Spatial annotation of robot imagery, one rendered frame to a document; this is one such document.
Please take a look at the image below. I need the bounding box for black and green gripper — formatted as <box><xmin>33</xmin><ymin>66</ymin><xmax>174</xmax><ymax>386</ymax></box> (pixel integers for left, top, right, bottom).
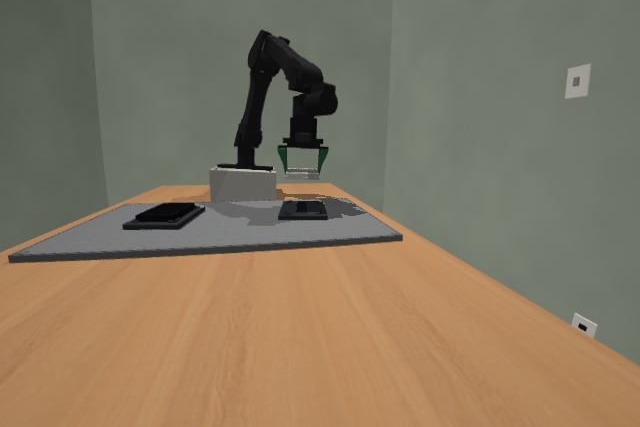
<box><xmin>277</xmin><ymin>138</ymin><xmax>329</xmax><ymax>175</ymax></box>

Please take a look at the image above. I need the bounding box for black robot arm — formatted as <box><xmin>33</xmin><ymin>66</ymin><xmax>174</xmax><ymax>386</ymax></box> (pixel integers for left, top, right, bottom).
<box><xmin>217</xmin><ymin>30</ymin><xmax>338</xmax><ymax>171</ymax></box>

